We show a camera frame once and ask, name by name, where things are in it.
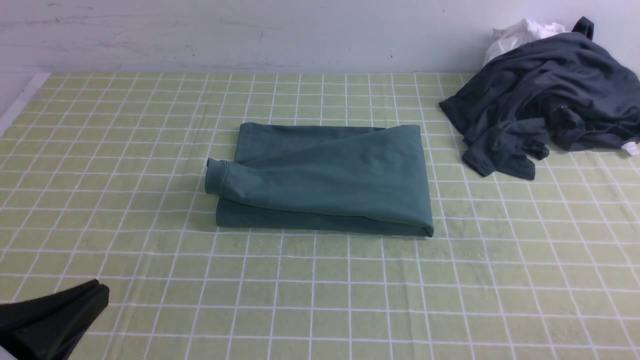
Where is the green long-sleeved shirt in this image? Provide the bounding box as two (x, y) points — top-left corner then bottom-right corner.
(204, 122), (435, 237)

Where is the white crumpled cloth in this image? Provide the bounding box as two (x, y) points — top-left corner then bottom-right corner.
(482, 18), (567, 66)

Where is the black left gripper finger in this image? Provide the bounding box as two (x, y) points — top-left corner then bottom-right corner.
(0, 279), (110, 360)

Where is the dark grey crumpled shirt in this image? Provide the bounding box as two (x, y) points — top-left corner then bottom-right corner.
(439, 17), (640, 180)

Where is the green checkered tablecloth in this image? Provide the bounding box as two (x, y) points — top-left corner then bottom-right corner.
(0, 73), (640, 360)

